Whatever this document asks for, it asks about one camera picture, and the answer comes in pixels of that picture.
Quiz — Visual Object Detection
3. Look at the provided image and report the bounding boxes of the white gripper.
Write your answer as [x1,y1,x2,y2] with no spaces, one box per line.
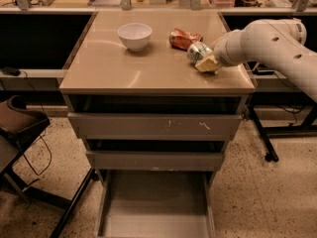
[195,30,247,73]

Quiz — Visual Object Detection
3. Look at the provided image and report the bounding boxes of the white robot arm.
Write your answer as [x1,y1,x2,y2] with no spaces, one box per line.
[195,20,317,102]

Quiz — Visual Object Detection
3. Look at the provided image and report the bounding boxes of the crushed orange soda can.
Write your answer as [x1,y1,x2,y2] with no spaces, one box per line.
[169,28,203,51]

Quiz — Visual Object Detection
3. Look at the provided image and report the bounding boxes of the grey drawer cabinet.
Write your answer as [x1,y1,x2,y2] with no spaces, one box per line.
[58,9,256,176]

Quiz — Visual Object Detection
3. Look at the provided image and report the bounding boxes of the grey top drawer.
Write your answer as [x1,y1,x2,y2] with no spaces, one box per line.
[68,113,241,141]

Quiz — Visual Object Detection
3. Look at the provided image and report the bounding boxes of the grey middle drawer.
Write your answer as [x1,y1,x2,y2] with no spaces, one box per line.
[86,151,224,172]

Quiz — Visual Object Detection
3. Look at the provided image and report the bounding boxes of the grey open bottom drawer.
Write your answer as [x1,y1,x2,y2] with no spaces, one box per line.
[95,171,216,238]

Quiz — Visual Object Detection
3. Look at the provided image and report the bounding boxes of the black device on right ledge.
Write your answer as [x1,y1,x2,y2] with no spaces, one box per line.
[255,67,274,75]

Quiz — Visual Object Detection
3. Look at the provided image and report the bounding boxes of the black device on ledge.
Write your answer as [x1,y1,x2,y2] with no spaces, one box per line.
[255,67,274,75]
[1,66,21,76]

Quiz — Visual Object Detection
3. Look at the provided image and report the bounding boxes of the white ceramic bowl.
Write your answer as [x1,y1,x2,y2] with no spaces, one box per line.
[117,23,153,52]

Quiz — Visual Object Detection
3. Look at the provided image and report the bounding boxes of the black metal stand leg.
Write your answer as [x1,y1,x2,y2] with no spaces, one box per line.
[248,106,279,162]

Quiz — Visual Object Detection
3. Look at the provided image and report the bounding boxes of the black device on left ledge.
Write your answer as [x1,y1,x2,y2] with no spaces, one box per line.
[1,66,21,76]

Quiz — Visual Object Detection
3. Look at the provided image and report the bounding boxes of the brown office chair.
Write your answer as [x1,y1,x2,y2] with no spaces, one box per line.
[0,95,94,238]

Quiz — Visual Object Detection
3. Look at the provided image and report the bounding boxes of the black cable left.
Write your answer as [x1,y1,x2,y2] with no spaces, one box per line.
[19,70,53,177]

